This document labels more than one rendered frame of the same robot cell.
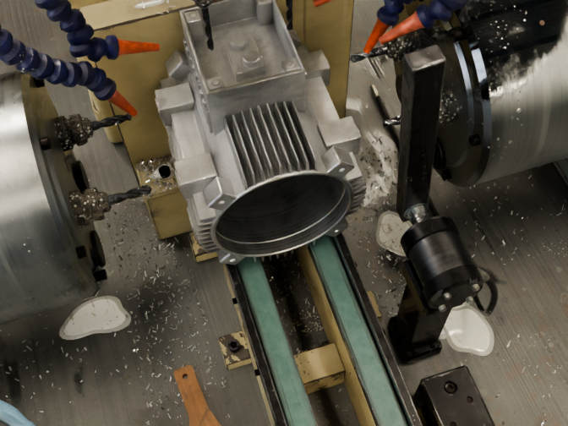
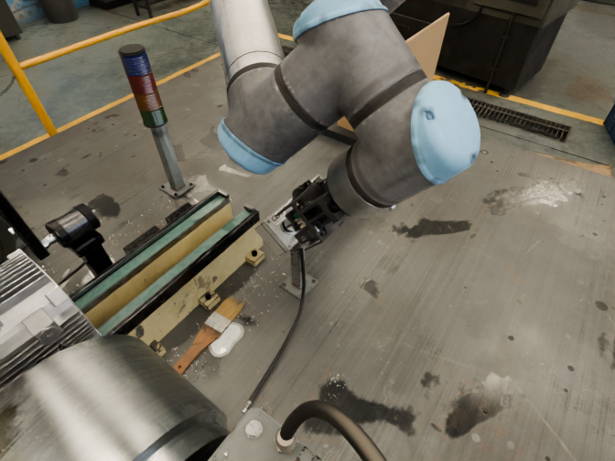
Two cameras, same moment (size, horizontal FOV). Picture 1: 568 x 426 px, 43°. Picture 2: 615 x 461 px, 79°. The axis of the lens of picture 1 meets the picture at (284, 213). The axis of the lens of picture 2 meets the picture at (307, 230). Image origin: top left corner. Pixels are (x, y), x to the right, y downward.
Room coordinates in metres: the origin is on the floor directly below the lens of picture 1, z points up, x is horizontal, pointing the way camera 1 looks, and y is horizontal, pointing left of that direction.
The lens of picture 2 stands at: (0.28, 0.54, 1.56)
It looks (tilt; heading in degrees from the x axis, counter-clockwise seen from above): 47 degrees down; 232
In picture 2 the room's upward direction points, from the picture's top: straight up
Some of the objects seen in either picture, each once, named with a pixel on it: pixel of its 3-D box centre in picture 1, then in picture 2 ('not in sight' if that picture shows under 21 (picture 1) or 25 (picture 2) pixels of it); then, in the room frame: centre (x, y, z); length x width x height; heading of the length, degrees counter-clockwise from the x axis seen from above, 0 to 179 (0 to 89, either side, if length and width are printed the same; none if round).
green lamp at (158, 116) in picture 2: not in sight; (153, 113); (0.05, -0.41, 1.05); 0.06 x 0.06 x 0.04
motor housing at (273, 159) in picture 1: (258, 145); (1, 336); (0.49, 0.03, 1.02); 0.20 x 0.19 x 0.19; 15
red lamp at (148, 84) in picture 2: not in sight; (142, 80); (0.05, -0.41, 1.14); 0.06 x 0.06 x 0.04
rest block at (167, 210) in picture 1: (171, 194); not in sight; (0.53, 0.15, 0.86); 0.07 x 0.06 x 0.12; 106
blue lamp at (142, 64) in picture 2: not in sight; (135, 61); (0.05, -0.41, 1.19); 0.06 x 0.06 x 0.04
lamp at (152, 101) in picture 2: not in sight; (147, 97); (0.05, -0.41, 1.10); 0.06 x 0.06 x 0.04
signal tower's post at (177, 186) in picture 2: not in sight; (157, 128); (0.05, -0.41, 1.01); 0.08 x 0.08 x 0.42; 16
